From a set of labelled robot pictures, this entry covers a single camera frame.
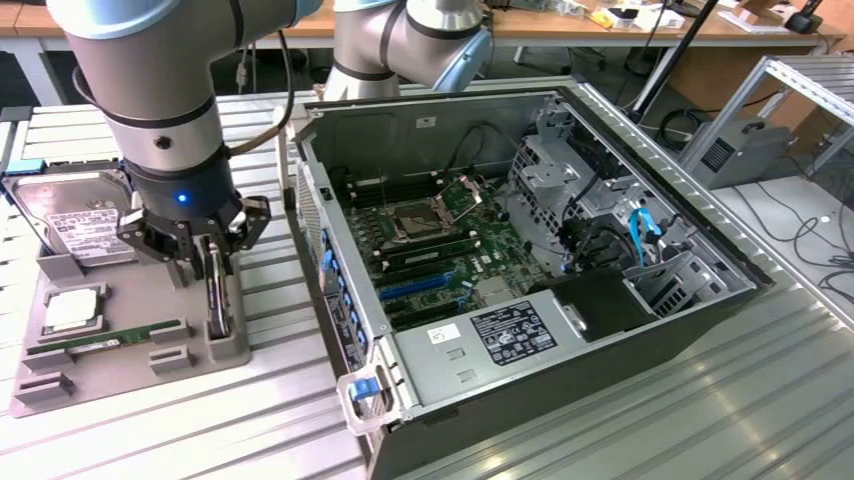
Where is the silver chipset heat sink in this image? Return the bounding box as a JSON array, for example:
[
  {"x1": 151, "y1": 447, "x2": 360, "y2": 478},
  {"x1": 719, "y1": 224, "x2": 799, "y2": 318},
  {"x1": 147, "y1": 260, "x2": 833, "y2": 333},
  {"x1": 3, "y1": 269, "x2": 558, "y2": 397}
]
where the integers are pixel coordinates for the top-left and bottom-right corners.
[{"x1": 474, "y1": 278, "x2": 519, "y2": 306}]

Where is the silver CPU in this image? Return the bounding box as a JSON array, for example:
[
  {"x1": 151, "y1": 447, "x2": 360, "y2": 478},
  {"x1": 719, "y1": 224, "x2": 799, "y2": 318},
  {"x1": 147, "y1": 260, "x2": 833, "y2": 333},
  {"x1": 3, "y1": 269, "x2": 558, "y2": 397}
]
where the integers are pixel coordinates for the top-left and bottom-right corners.
[{"x1": 43, "y1": 289, "x2": 101, "y2": 334}]

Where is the grey computer tower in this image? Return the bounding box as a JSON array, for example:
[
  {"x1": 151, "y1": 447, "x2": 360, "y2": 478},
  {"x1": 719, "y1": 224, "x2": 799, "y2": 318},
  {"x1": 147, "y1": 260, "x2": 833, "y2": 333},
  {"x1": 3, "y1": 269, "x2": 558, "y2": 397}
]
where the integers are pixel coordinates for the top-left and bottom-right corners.
[{"x1": 692, "y1": 119, "x2": 793, "y2": 190}]

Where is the black cable bundle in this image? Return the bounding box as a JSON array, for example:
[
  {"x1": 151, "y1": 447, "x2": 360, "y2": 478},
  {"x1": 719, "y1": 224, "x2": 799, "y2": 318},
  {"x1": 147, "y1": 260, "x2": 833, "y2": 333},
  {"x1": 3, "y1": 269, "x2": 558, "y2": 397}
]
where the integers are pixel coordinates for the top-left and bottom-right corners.
[{"x1": 753, "y1": 179, "x2": 854, "y2": 301}]

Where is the plain white box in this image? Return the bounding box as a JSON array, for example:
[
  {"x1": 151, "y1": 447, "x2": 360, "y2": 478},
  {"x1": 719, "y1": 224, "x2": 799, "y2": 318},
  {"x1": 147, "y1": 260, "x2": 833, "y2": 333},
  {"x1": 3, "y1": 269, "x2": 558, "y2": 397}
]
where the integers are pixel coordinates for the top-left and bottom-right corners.
[{"x1": 636, "y1": 7, "x2": 686, "y2": 30}]

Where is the perforated metal drive cage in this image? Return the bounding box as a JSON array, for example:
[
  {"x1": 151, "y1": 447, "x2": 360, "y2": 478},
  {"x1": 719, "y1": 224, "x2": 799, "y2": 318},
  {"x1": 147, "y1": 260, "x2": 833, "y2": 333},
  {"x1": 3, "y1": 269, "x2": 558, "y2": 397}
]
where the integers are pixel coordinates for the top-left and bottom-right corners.
[{"x1": 506, "y1": 132, "x2": 642, "y2": 236}]

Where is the white box with yellow label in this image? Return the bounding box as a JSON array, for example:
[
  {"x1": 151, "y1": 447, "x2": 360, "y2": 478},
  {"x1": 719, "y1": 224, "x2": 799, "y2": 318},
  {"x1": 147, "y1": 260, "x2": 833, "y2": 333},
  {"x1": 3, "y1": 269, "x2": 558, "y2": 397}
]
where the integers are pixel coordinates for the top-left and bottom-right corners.
[{"x1": 592, "y1": 5, "x2": 646, "y2": 30}]

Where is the black RAM stick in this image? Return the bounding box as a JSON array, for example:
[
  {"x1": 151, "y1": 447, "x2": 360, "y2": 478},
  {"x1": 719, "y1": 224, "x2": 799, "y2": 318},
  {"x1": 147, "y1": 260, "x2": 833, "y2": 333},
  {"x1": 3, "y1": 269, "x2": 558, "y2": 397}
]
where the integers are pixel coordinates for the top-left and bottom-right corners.
[{"x1": 379, "y1": 238, "x2": 479, "y2": 266}]

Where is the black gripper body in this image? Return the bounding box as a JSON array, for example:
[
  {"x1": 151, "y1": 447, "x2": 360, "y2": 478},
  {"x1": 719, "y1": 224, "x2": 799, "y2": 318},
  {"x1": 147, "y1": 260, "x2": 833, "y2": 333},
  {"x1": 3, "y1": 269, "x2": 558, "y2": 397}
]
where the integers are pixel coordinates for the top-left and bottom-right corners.
[{"x1": 125, "y1": 158, "x2": 245, "y2": 262}]

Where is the blue wire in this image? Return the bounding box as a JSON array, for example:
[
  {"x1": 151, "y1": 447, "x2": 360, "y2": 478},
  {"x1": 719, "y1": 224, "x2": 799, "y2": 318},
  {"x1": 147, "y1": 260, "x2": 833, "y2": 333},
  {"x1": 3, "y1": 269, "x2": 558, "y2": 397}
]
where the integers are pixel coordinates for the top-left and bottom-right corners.
[{"x1": 627, "y1": 207, "x2": 666, "y2": 269}]

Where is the green RAM stick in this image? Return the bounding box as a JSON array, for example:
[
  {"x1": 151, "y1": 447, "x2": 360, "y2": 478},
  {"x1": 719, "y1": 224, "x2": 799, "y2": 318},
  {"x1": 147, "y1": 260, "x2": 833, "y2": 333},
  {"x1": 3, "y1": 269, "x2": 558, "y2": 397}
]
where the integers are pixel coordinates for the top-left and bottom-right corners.
[{"x1": 29, "y1": 319, "x2": 181, "y2": 354}]

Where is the flat open cardboard box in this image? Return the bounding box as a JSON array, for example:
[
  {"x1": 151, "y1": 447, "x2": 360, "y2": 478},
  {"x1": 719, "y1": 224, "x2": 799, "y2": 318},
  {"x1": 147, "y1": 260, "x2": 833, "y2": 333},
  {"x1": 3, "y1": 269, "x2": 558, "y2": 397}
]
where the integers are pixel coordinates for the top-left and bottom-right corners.
[{"x1": 717, "y1": 0, "x2": 795, "y2": 34}]

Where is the grey parts rack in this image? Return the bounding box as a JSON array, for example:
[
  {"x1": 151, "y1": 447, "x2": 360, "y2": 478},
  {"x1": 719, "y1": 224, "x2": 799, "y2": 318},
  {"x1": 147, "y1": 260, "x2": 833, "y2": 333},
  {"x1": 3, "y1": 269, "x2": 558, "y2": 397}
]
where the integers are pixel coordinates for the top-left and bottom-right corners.
[{"x1": 9, "y1": 189, "x2": 253, "y2": 420}]

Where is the blue expansion slot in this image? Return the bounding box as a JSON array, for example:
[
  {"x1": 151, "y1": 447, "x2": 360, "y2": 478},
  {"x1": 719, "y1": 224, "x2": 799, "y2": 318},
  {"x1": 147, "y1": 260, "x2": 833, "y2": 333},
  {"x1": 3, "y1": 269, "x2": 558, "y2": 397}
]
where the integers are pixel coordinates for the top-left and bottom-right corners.
[{"x1": 376, "y1": 272, "x2": 450, "y2": 301}]

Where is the black stand pole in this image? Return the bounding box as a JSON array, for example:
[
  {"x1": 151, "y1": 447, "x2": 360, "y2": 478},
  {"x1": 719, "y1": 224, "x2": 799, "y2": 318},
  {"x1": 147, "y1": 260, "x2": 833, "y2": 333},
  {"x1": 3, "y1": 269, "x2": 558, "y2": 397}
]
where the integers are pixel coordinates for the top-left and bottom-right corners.
[{"x1": 630, "y1": 0, "x2": 722, "y2": 114}]

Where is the open metal socket cover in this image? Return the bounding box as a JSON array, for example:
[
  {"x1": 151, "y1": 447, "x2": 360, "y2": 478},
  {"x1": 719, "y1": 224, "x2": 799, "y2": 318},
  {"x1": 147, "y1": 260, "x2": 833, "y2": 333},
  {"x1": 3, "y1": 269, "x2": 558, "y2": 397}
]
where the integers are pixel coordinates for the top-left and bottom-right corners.
[{"x1": 431, "y1": 174, "x2": 486, "y2": 221}]

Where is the long wooden desk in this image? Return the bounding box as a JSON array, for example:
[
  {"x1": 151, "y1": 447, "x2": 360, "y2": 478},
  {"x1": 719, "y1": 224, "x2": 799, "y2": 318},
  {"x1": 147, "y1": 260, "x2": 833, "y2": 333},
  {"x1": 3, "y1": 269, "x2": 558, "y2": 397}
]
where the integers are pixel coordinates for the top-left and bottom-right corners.
[{"x1": 0, "y1": 0, "x2": 847, "y2": 106}]

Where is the CPU socket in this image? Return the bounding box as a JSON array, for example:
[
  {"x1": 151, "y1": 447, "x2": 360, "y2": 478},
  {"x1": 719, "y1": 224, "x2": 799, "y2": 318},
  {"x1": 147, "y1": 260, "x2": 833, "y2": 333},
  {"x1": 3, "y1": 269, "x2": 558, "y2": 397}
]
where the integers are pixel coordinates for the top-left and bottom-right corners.
[{"x1": 386, "y1": 202, "x2": 455, "y2": 241}]

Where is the small black device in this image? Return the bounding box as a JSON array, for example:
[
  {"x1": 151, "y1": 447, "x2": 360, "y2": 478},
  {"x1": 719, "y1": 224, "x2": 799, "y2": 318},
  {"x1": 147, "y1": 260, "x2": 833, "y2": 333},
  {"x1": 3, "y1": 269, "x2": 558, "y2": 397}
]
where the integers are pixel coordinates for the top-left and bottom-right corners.
[{"x1": 783, "y1": 0, "x2": 826, "y2": 35}]

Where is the graphics card with metal bracket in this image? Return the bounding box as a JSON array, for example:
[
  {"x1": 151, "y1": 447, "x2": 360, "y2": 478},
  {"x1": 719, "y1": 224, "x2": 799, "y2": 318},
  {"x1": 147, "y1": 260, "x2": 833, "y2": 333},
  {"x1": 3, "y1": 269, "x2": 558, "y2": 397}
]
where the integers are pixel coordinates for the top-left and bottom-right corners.
[{"x1": 199, "y1": 234, "x2": 236, "y2": 342}]

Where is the green motherboard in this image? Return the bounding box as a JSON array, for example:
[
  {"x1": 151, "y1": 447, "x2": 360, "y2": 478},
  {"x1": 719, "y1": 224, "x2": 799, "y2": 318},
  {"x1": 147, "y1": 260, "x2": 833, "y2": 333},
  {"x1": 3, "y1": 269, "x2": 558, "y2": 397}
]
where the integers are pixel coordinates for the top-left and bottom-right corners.
[{"x1": 336, "y1": 169, "x2": 568, "y2": 331}]

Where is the grey power supply unit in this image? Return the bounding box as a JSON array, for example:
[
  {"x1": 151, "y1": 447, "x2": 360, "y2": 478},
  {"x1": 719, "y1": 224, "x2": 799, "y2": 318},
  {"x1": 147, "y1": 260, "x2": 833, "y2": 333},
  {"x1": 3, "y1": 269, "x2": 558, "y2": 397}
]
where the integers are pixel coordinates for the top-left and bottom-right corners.
[{"x1": 390, "y1": 292, "x2": 588, "y2": 409}]

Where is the hard disk with blue caddy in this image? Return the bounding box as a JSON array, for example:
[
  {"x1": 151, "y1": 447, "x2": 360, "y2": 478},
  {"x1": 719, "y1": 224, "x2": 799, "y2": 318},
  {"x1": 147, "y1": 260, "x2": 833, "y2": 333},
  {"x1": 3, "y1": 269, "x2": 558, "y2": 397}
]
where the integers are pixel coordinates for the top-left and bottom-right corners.
[{"x1": 0, "y1": 157, "x2": 145, "y2": 266}]

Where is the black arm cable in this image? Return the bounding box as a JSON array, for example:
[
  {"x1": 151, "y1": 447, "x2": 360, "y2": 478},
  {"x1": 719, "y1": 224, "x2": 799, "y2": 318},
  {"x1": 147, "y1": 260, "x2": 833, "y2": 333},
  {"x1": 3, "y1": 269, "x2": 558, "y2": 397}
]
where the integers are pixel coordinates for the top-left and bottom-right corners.
[{"x1": 229, "y1": 29, "x2": 299, "y2": 154}]

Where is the metal disk bay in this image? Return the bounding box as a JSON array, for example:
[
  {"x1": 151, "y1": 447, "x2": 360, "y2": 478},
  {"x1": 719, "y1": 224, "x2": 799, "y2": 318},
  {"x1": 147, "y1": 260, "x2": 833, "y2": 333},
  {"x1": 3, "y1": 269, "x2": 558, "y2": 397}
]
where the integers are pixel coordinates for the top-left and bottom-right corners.
[{"x1": 623, "y1": 249, "x2": 735, "y2": 319}]

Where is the aluminium profile frame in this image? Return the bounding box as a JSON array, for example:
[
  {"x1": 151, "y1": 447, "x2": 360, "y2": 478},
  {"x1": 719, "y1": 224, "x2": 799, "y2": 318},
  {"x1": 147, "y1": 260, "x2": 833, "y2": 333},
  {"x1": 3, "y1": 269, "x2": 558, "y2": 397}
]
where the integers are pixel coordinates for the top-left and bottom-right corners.
[{"x1": 676, "y1": 53, "x2": 854, "y2": 181}]

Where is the open black PC case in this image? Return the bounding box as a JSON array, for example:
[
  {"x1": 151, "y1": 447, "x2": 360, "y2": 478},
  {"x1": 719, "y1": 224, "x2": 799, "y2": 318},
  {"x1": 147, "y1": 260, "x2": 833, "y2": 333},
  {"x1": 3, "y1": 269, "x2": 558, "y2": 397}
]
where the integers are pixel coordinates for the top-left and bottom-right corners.
[{"x1": 273, "y1": 74, "x2": 775, "y2": 480}]

